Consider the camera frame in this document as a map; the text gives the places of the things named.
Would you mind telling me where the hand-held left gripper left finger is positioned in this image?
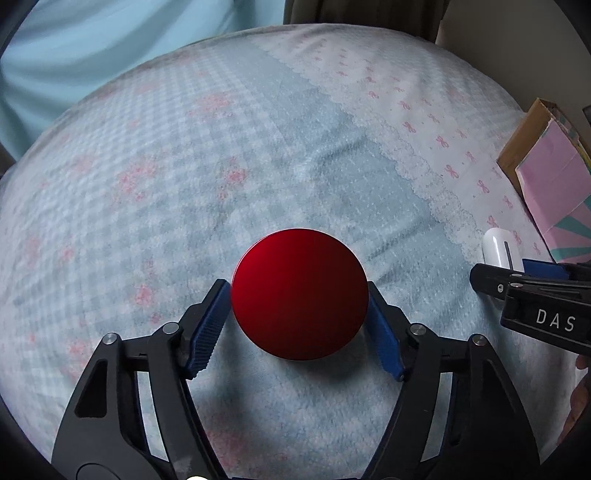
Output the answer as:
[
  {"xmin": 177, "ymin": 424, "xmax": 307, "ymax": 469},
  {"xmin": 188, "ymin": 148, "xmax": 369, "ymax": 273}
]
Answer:
[{"xmin": 51, "ymin": 278, "xmax": 232, "ymax": 480}]

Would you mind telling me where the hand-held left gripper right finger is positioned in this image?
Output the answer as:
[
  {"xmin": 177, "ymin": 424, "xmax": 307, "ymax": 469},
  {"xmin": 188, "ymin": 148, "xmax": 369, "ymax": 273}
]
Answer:
[{"xmin": 360, "ymin": 281, "xmax": 544, "ymax": 480}]

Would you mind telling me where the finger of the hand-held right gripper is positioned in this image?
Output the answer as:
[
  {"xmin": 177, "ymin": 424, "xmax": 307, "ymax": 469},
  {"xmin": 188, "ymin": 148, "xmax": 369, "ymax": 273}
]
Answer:
[
  {"xmin": 522, "ymin": 259, "xmax": 591, "ymax": 280},
  {"xmin": 469, "ymin": 262, "xmax": 591, "ymax": 302}
]

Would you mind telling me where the white earbuds case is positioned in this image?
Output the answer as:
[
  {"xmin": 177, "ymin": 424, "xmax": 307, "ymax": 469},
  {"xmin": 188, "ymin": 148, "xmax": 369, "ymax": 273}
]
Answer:
[{"xmin": 481, "ymin": 227, "xmax": 525, "ymax": 269}]

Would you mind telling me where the pink cardboard box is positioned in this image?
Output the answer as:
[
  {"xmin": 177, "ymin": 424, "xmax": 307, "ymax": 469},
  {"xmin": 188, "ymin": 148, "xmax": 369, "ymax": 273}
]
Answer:
[{"xmin": 496, "ymin": 97, "xmax": 591, "ymax": 265}]

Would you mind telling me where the red round tin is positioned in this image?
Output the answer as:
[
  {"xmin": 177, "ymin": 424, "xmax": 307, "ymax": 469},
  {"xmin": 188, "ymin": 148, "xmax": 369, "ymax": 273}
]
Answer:
[{"xmin": 231, "ymin": 227, "xmax": 370, "ymax": 360}]

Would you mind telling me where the person's right hand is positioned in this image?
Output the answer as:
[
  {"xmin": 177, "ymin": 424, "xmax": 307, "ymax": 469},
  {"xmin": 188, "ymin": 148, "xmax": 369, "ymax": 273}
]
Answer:
[{"xmin": 558, "ymin": 354, "xmax": 591, "ymax": 445}]

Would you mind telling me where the printed blue bed sheet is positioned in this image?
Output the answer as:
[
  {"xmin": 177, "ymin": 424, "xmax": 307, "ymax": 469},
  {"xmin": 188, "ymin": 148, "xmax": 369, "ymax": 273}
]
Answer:
[{"xmin": 0, "ymin": 24, "xmax": 583, "ymax": 480}]

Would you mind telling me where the light blue hanging cloth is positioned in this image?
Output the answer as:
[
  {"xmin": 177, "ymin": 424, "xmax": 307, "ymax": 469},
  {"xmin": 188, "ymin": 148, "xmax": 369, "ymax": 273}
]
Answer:
[{"xmin": 0, "ymin": 0, "xmax": 288, "ymax": 163}]

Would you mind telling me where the grey-brown curtain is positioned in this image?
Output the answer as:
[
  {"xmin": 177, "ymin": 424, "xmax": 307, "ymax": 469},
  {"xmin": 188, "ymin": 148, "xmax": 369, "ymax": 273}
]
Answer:
[{"xmin": 281, "ymin": 0, "xmax": 445, "ymax": 45}]

